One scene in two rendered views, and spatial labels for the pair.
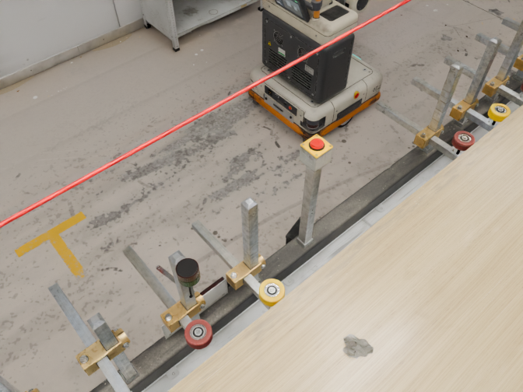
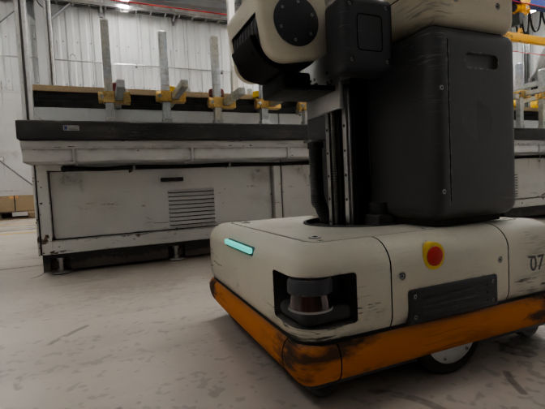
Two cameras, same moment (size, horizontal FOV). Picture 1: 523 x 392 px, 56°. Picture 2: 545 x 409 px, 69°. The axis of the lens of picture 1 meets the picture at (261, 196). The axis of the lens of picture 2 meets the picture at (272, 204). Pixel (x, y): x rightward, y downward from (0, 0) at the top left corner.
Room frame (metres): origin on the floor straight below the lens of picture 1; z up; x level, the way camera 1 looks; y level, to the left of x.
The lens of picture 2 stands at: (3.64, -0.25, 0.39)
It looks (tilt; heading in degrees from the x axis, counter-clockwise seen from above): 3 degrees down; 198
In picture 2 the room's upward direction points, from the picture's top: 3 degrees counter-clockwise
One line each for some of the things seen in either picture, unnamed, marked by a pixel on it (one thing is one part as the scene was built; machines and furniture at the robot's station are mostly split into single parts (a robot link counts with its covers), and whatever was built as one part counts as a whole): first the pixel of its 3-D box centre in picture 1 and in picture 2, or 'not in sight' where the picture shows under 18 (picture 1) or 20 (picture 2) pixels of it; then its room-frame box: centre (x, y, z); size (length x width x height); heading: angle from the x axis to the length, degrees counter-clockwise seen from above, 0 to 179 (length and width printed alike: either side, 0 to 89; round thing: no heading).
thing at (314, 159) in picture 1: (315, 154); not in sight; (1.01, -0.16, 1.18); 0.07 x 0.07 x 0.08; 41
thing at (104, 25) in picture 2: not in sight; (107, 73); (2.14, -1.48, 0.92); 0.04 x 0.04 x 0.48; 41
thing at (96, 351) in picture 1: (103, 350); not in sight; (0.49, 0.43, 0.95); 0.14 x 0.06 x 0.05; 131
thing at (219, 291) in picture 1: (196, 308); not in sight; (0.71, 0.22, 0.75); 0.26 x 0.01 x 0.10; 131
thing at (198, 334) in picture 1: (199, 338); not in sight; (0.56, 0.18, 0.85); 0.08 x 0.08 x 0.11
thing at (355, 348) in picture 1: (357, 346); not in sight; (0.52, -0.27, 0.91); 0.09 x 0.07 x 0.02; 69
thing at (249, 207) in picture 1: (250, 246); not in sight; (0.84, 0.03, 0.93); 0.04 x 0.04 x 0.48; 41
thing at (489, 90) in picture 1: (496, 84); (221, 103); (1.80, -1.08, 0.81); 0.14 x 0.06 x 0.05; 131
